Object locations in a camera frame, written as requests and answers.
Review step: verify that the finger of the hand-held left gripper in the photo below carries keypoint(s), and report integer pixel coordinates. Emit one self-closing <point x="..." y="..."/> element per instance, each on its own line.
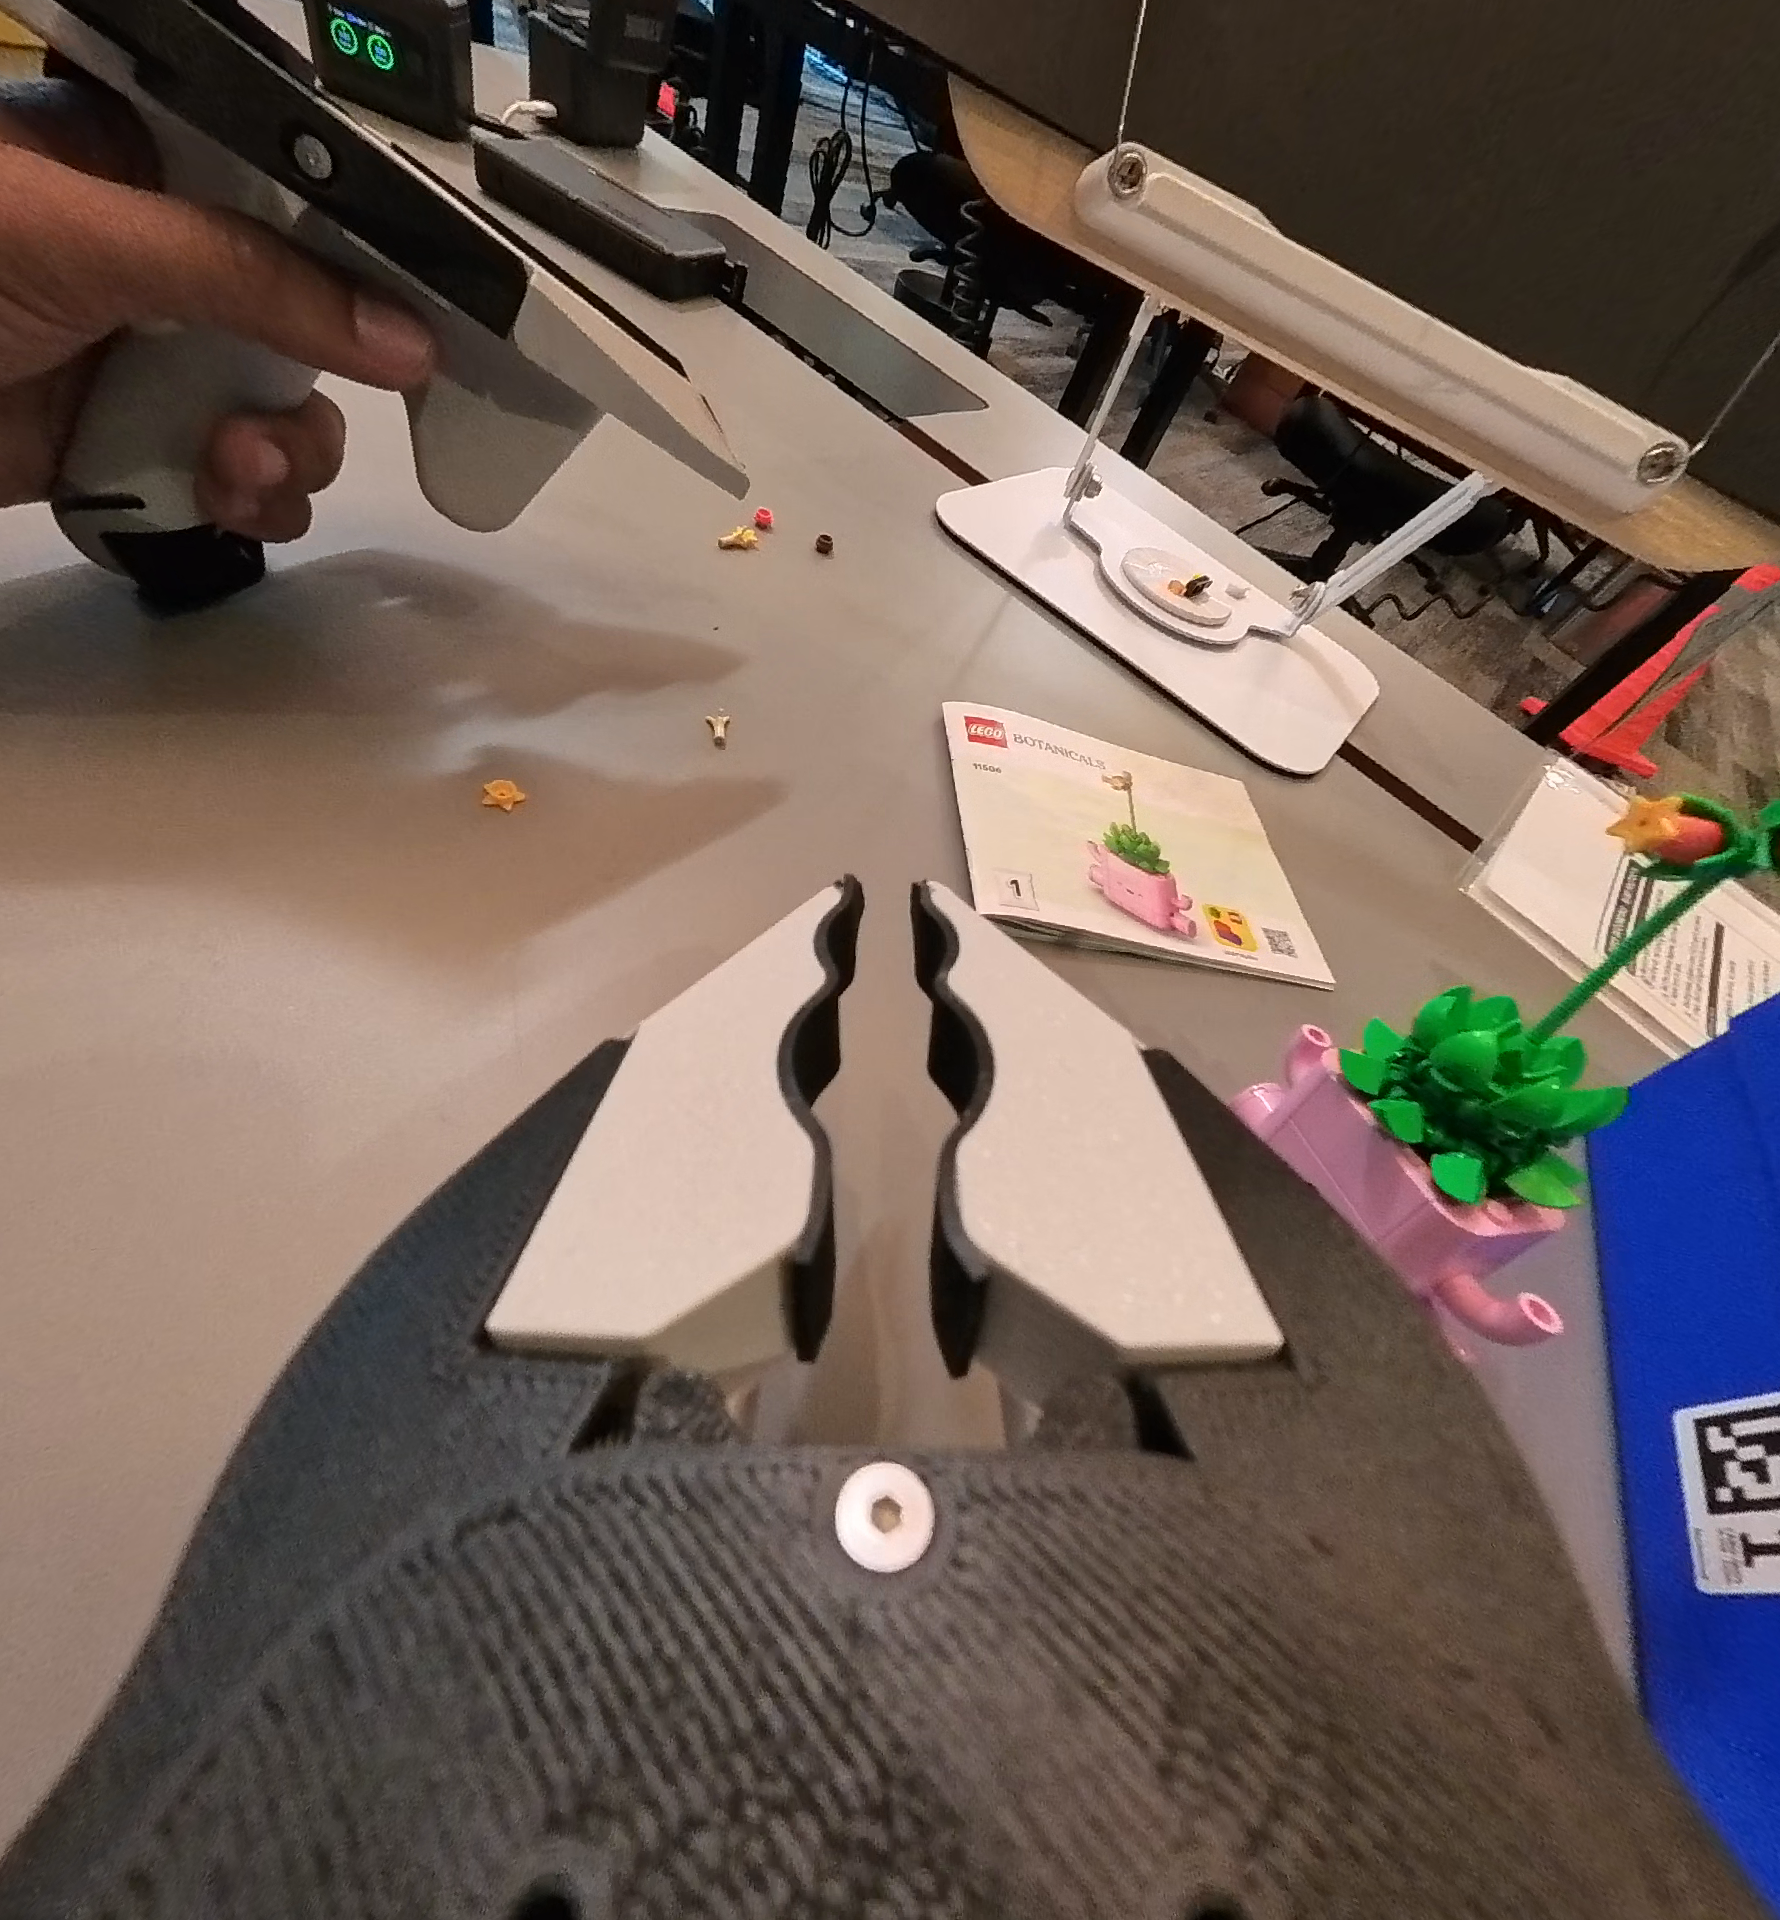
<point x="500" y="435"/>
<point x="635" y="399"/>

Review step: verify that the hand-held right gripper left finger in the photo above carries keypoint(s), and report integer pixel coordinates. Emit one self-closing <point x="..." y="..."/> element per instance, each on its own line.
<point x="664" y="1185"/>

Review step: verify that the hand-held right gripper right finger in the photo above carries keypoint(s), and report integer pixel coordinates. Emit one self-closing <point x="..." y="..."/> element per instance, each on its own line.
<point x="1100" y="1200"/>

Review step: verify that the pink toy brick pot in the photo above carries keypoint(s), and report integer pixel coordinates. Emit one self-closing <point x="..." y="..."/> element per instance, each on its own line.
<point x="1370" y="1185"/>

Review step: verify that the toy brick instruction booklet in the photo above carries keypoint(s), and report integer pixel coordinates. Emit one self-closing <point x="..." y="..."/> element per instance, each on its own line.
<point x="1070" y="810"/>

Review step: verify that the green toy brick plant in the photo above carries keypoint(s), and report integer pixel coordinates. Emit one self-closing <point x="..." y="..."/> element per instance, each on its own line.
<point x="1474" y="1079"/>

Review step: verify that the person's left hand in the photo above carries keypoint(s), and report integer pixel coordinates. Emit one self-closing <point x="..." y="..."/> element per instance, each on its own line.
<point x="21" y="268"/>

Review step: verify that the black charging case green lights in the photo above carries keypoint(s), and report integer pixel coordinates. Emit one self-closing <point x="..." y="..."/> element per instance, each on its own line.
<point x="380" y="60"/>

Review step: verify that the black power bank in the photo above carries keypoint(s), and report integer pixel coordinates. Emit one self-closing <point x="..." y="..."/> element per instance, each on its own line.
<point x="606" y="217"/>

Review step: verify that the black charger dock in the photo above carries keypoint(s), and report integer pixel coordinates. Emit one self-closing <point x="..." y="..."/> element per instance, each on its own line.
<point x="606" y="68"/>

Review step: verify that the orange star flower brick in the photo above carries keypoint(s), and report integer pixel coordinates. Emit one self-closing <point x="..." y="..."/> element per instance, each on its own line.
<point x="502" y="794"/>

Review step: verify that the black office chair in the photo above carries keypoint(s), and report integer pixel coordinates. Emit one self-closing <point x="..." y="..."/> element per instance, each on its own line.
<point x="964" y="241"/>
<point x="1356" y="466"/>

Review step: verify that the white book stand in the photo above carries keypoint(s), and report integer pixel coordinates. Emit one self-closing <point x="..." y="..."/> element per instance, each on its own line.
<point x="1249" y="674"/>

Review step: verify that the printed paper in acrylic holder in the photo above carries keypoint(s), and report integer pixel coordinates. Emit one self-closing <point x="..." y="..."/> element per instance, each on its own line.
<point x="1551" y="870"/>

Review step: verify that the blue plastic bin white label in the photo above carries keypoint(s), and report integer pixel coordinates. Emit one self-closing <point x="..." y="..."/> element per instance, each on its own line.
<point x="1730" y="1200"/>

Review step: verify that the orange traffic cone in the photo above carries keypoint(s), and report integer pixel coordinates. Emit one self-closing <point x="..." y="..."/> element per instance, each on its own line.
<point x="1656" y="690"/>

